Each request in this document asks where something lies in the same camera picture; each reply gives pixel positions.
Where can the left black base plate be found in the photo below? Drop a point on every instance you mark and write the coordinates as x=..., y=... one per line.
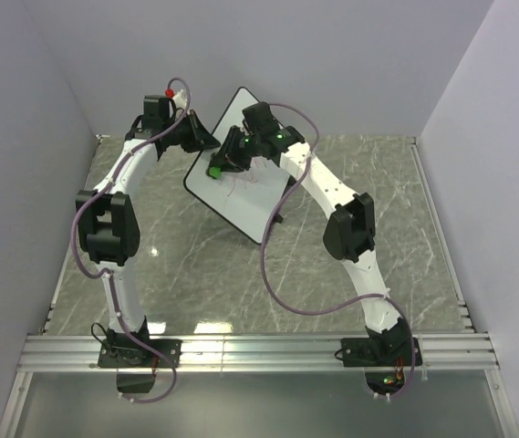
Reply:
x=123, y=353

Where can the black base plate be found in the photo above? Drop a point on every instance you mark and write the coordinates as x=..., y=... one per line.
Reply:
x=359, y=353
x=123, y=353

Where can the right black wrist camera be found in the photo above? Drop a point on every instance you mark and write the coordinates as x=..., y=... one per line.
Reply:
x=259, y=119

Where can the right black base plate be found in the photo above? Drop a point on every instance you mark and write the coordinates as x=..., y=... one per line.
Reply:
x=359, y=353

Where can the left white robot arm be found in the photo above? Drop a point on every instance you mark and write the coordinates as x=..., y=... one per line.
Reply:
x=105, y=234

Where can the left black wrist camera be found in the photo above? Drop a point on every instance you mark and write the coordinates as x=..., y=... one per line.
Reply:
x=155, y=107

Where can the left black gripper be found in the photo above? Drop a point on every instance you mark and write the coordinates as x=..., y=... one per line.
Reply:
x=205, y=138

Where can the green whiteboard eraser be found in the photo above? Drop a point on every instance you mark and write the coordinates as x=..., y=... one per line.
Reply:
x=214, y=172

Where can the aluminium right side rail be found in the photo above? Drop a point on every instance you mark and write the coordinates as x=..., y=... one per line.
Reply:
x=462, y=304

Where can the aluminium rail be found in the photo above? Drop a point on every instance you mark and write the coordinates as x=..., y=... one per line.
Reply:
x=258, y=353
x=462, y=304

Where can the aluminium front rail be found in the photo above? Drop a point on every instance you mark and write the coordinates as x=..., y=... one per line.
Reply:
x=258, y=353

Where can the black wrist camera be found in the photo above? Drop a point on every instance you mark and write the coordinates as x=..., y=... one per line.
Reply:
x=155, y=107
x=259, y=119

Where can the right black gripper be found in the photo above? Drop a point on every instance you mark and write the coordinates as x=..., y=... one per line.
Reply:
x=227, y=158

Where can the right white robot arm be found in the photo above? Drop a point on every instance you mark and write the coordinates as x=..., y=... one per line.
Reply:
x=349, y=236

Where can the white whiteboard black frame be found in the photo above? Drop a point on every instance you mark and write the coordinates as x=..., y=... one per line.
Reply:
x=244, y=200

